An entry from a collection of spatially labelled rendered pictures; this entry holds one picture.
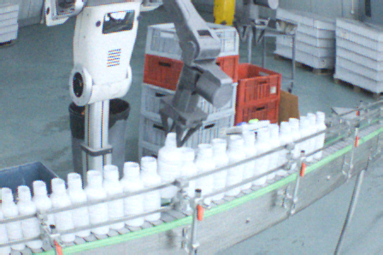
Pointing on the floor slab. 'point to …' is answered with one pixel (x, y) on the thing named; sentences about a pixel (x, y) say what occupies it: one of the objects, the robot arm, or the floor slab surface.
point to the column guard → (224, 12)
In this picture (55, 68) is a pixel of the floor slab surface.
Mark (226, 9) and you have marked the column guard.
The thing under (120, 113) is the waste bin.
